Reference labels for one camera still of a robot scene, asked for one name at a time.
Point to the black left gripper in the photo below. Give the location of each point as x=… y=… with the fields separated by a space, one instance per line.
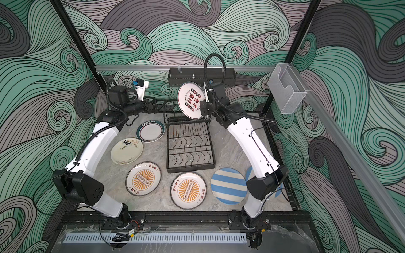
x=154 y=106

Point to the white plate green flower outline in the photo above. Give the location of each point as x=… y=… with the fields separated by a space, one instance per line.
x=208 y=97

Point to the white plate red characters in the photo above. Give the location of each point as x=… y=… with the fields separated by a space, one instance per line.
x=189 y=97

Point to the blue striped plate large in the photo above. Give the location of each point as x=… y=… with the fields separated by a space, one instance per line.
x=228 y=186

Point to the blue striped plate right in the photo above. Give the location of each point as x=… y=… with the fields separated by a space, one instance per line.
x=250 y=174

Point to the clear acrylic wall box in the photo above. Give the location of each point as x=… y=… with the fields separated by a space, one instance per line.
x=287 y=87

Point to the white slotted cable duct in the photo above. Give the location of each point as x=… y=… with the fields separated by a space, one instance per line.
x=158 y=238

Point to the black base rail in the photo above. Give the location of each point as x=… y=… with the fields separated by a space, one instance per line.
x=233 y=220

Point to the black wire dish rack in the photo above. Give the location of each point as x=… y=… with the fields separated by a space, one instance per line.
x=189 y=142

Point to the orange sunburst plate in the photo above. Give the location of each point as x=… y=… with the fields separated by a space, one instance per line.
x=188 y=190
x=143 y=179

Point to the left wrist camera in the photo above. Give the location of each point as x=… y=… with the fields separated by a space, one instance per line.
x=140 y=87

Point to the cream plate black drawing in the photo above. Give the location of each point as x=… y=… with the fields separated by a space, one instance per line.
x=126 y=151

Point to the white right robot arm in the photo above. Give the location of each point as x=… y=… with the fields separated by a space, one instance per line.
x=260 y=159

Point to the aluminium rail back wall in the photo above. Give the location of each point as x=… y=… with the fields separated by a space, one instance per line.
x=145 y=67

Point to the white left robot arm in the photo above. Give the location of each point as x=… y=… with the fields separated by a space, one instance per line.
x=76 y=183

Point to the green-rimmed white plate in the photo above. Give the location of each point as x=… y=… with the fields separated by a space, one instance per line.
x=150 y=131

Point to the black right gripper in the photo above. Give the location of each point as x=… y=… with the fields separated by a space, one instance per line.
x=205 y=110

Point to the black wall-mounted tray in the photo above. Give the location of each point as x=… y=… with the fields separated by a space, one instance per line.
x=178 y=76

